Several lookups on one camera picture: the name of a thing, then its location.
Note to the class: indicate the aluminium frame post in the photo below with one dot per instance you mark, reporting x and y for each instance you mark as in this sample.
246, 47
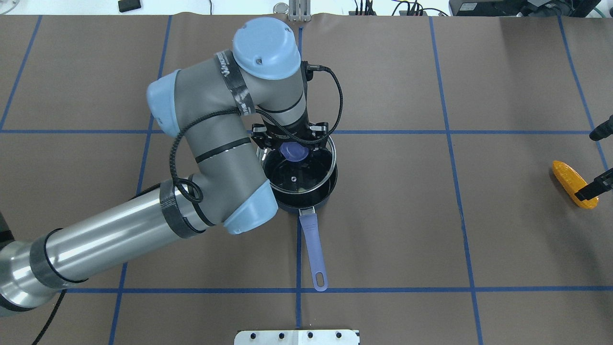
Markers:
299, 10

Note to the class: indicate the yellow corn cob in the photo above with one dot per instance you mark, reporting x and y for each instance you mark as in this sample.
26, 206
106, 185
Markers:
572, 182

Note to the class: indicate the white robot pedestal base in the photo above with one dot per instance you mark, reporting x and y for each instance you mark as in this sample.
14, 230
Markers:
298, 337

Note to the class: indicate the glass pot lid blue knob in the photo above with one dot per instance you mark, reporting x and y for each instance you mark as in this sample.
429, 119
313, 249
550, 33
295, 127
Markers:
305, 173

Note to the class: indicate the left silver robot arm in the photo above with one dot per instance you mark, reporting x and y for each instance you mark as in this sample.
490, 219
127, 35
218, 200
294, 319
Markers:
254, 94

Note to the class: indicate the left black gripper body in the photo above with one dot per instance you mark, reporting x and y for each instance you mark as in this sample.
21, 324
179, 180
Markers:
259, 135

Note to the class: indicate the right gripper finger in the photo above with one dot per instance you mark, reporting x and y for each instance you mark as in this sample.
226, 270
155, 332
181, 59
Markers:
603, 130

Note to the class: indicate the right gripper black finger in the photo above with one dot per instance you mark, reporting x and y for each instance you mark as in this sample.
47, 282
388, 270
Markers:
600, 185

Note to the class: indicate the dark blue saucepan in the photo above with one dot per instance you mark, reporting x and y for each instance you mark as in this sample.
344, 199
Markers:
305, 207

